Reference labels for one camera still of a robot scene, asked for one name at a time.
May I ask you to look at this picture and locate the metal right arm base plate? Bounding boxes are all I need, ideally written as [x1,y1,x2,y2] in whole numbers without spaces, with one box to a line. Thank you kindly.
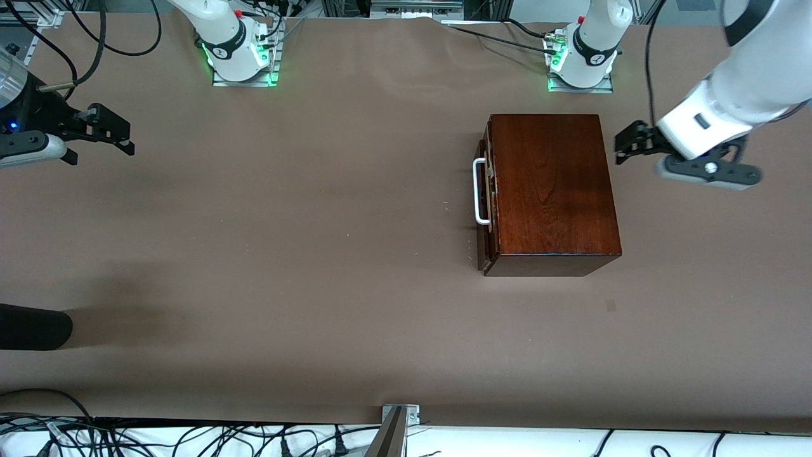
[211,18,281,88]

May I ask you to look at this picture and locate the silver metal bracket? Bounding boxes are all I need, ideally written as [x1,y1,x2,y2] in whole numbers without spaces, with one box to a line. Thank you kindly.
[381,404,421,427]

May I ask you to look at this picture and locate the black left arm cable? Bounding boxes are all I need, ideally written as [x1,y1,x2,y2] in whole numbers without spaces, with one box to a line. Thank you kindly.
[645,0,668,128]

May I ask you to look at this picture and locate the wooden drawer with white handle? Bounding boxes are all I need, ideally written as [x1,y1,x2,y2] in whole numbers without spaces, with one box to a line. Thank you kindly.
[473,124,502,275]

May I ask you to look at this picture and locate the brown paper table cover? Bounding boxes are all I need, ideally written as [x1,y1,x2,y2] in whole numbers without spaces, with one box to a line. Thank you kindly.
[0,11,812,427]

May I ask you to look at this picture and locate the black base cable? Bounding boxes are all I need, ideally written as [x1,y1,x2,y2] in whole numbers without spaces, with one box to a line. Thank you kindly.
[501,18,554,41]
[444,24,560,55]

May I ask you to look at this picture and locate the grey device with ports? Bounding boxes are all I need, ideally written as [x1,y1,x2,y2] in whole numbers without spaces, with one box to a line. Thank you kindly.
[370,0,465,18]

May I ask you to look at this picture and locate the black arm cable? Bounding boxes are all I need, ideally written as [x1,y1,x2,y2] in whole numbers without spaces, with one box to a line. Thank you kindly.
[0,0,163,87]
[645,0,668,128]

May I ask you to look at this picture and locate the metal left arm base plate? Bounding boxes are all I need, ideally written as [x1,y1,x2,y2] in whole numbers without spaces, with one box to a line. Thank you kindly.
[547,71,615,94]

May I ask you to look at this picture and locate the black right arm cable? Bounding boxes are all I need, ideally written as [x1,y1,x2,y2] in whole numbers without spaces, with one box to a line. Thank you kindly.
[0,0,163,87]

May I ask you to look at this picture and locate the dark camera mount post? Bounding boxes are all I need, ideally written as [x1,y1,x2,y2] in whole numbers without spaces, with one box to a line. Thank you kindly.
[363,406,408,457]

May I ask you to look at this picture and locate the black cylinder object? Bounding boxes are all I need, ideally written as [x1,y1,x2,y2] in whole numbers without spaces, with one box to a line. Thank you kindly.
[0,303,74,351]

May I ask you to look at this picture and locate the dark wooden drawer cabinet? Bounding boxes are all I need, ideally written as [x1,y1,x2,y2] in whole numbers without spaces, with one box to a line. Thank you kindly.
[476,114,622,277]

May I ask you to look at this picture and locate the aluminium frame profile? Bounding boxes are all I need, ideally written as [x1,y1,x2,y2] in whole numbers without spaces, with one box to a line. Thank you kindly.
[0,0,65,27]

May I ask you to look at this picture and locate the black looped cable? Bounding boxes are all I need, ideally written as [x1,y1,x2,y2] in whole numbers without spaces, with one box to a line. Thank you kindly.
[0,388,97,457]

